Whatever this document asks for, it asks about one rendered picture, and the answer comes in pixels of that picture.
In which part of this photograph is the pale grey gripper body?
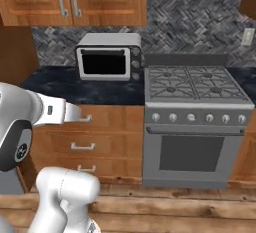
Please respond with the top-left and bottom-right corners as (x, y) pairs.
(64, 101), (83, 124)

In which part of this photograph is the toaster oven glass door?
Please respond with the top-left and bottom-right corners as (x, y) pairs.
(76, 46), (132, 82)

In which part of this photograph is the silver toaster oven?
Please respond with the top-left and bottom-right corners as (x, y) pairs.
(75, 32), (143, 82)

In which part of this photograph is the grey oven door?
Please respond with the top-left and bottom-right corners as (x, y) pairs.
(142, 126), (246, 190)

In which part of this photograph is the wooden drawer front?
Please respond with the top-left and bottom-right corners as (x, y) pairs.
(32, 104), (145, 134)
(30, 130), (145, 161)
(30, 157), (145, 180)

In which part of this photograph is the tall wooden cabinet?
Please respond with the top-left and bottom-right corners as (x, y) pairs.
(0, 12), (40, 87)

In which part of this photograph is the grey gas hob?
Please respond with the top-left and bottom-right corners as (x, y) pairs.
(143, 64), (255, 106)

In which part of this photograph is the grey stove control panel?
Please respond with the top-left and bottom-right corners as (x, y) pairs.
(144, 102), (256, 129)

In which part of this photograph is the wooden base cupboard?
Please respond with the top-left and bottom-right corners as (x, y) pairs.
(229, 108), (256, 184)

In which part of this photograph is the silver drawer handle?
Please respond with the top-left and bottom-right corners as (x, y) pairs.
(79, 114), (94, 123)
(76, 164), (97, 174)
(70, 142), (97, 152)

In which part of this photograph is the wooden wall cupboard door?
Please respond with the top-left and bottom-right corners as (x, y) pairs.
(0, 0), (74, 27)
(67, 0), (149, 28)

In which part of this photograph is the grey oven door handle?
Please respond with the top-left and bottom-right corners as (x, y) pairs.
(145, 126), (246, 136)

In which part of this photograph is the white wall socket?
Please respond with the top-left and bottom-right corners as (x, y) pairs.
(241, 27), (256, 47)

